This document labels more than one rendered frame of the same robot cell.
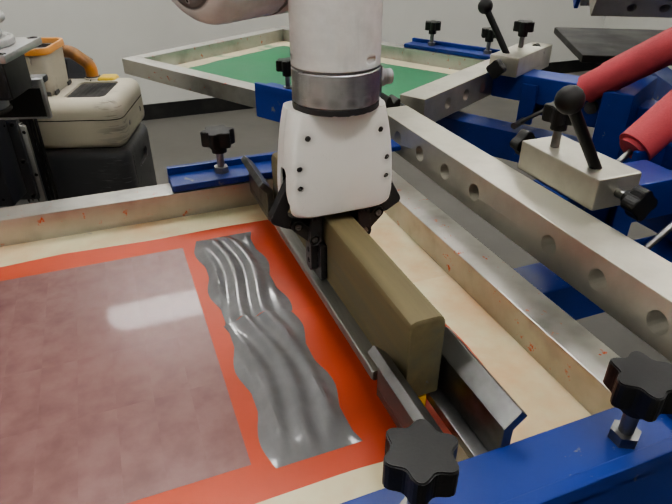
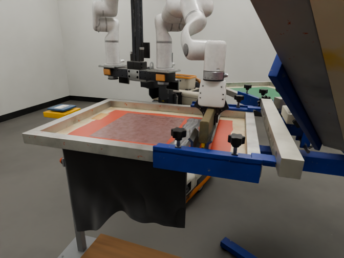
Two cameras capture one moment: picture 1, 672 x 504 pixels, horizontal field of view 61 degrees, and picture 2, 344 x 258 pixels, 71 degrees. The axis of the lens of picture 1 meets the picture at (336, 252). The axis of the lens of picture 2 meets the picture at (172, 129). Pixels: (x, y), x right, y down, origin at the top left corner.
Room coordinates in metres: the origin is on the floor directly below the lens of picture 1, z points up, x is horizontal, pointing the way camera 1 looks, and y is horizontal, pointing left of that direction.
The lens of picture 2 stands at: (-0.32, -0.41, 1.29)
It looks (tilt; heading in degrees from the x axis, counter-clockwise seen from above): 20 degrees down; 37
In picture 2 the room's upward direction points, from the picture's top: 1 degrees clockwise
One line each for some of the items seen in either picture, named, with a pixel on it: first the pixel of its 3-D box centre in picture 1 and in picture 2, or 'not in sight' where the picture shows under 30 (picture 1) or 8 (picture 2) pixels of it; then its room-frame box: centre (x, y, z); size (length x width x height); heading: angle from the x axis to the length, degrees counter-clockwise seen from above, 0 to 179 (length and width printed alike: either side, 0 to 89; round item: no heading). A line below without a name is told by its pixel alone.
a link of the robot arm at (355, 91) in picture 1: (343, 80); (215, 74); (0.49, -0.01, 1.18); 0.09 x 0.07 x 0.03; 111
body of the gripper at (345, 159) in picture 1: (335, 149); (212, 91); (0.49, 0.00, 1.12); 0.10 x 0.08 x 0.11; 111
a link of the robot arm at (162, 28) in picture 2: not in sight; (166, 28); (0.88, 0.54, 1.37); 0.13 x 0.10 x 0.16; 144
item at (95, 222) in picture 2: not in sight; (126, 197); (0.20, 0.18, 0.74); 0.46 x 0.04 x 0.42; 111
